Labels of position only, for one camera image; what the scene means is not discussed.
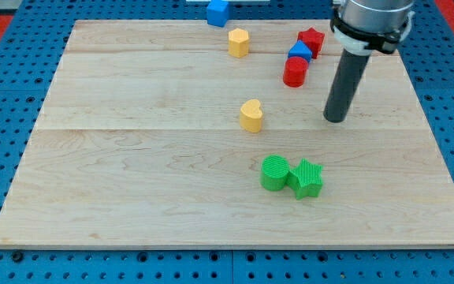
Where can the green star block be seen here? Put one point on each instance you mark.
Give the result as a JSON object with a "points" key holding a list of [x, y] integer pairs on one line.
{"points": [[305, 179]]}

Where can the yellow hexagon block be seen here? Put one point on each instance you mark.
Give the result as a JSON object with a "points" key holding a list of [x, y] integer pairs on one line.
{"points": [[239, 40]]}

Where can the blue triangle block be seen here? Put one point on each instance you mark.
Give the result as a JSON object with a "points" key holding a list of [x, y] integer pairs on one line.
{"points": [[300, 49]]}

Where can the green cylinder block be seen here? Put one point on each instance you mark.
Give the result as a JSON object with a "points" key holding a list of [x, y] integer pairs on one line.
{"points": [[274, 172]]}

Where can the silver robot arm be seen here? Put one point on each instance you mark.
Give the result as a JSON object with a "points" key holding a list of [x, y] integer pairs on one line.
{"points": [[363, 26]]}

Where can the red cylinder block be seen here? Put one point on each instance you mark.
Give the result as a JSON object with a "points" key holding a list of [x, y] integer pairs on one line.
{"points": [[295, 71]]}

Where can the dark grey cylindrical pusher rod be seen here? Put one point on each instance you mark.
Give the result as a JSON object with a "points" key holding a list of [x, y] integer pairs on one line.
{"points": [[345, 83]]}

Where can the blue cube block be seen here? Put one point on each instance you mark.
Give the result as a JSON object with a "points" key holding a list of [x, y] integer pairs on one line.
{"points": [[217, 13]]}

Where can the light wooden board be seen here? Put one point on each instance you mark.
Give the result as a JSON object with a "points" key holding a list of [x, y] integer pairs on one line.
{"points": [[138, 146]]}

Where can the red star block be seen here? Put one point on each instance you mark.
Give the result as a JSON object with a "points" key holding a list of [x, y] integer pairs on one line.
{"points": [[313, 39]]}

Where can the yellow heart block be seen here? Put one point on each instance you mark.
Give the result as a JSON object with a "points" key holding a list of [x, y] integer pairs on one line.
{"points": [[251, 116]]}

